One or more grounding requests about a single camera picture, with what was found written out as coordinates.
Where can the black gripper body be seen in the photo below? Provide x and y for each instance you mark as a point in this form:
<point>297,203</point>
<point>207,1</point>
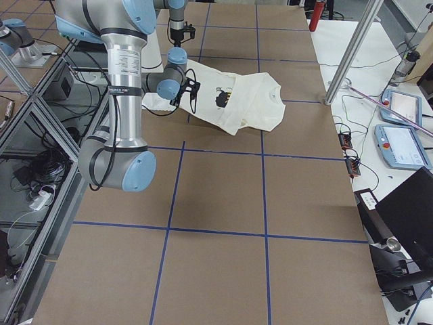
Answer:
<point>175,37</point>

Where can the cream long-sleeve cat shirt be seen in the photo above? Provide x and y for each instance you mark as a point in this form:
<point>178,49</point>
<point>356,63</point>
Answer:
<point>232,101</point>

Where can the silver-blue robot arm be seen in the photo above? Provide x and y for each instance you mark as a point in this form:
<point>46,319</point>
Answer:
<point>116,155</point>
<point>176,22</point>

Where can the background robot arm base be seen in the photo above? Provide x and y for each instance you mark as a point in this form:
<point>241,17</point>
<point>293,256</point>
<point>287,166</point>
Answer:
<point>18,43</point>

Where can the red cylinder bottle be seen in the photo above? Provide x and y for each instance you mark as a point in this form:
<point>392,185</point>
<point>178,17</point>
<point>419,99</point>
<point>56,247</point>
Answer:
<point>316,16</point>

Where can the orange black adapter box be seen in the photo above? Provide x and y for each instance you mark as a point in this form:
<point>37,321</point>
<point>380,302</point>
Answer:
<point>345,141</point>

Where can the white power strip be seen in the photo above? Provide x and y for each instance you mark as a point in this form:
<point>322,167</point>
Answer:
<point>41,200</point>

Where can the reacher grabber stick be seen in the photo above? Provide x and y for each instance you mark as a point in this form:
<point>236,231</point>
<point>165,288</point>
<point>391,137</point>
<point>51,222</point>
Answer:
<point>348,85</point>

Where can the far blue teach pendant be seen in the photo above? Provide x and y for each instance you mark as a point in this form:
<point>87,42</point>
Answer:
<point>410,106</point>

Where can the blue teach pendant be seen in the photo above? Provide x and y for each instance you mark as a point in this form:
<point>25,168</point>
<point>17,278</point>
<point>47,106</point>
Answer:
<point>410,106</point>
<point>400,147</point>

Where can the near blue teach pendant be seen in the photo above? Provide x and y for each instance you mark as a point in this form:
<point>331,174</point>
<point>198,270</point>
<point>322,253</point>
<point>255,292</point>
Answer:
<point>400,147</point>

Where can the black box with label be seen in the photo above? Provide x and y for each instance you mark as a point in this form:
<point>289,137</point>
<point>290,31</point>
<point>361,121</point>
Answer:
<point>371,220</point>

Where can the black monitor on stand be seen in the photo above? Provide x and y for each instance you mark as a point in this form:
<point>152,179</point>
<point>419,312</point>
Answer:
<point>407,212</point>

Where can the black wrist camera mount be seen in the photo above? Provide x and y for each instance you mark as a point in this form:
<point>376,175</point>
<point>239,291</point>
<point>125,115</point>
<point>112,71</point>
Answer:
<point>192,88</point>
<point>189,31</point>

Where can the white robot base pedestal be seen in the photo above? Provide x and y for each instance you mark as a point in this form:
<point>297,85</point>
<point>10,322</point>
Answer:
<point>152,47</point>

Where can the aluminium frame post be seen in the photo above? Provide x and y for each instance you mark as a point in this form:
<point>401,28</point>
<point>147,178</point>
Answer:
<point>363,26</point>

